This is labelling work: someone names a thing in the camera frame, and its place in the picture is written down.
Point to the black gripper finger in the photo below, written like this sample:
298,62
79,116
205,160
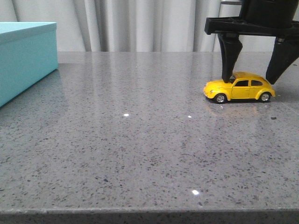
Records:
230,49
285,52

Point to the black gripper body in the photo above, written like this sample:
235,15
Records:
260,18

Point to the yellow toy beetle car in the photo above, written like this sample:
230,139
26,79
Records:
240,86

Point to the turquoise blue box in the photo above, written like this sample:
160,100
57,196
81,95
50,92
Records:
28,53

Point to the grey pleated curtain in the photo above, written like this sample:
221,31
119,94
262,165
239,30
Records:
124,25

